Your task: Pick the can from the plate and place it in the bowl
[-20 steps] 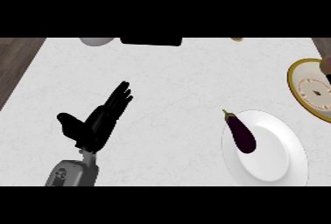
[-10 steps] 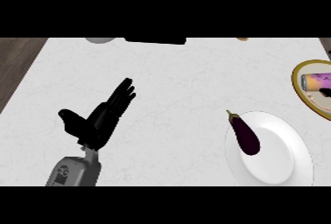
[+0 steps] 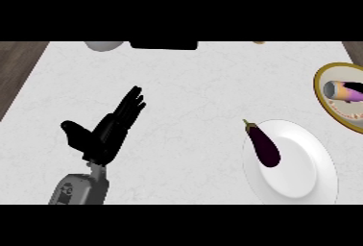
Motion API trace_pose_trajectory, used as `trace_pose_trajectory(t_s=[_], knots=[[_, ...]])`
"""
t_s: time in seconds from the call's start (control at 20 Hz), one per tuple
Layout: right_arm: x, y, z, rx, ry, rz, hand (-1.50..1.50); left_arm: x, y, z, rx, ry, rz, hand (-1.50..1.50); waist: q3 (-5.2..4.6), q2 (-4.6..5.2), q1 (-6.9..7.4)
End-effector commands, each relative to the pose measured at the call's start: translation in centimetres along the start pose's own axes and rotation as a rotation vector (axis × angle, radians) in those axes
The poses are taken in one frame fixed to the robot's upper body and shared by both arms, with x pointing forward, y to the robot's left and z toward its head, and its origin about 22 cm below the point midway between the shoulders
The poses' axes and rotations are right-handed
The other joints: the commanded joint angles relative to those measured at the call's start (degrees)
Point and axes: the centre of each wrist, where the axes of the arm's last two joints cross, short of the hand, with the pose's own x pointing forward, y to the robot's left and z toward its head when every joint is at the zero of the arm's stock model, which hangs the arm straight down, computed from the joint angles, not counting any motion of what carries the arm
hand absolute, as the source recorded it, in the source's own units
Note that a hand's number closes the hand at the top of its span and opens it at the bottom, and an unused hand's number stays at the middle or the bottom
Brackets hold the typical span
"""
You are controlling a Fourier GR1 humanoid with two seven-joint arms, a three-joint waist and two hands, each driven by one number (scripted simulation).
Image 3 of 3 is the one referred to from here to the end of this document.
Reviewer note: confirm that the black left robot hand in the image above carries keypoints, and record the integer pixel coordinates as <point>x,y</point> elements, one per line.
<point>107,133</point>

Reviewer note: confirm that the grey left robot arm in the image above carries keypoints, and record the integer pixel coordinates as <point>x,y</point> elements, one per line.
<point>79,189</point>

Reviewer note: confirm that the white bowl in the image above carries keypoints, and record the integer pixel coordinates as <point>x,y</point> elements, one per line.
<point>295,161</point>

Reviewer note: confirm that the gold rimmed plate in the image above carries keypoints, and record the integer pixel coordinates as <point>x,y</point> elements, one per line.
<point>346,112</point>

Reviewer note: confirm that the purple and orange can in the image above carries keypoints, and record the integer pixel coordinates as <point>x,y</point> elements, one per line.
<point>344,90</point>

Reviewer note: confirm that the grey round object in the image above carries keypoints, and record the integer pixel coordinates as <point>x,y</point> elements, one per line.
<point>103,45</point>

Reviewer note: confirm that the black appliance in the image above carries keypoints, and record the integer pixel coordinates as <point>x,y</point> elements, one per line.
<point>162,45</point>

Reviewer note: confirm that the purple eggplant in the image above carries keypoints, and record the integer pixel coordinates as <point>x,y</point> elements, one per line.
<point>264,145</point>

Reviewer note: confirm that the tan small object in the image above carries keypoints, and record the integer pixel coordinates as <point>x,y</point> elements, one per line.
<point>258,42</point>

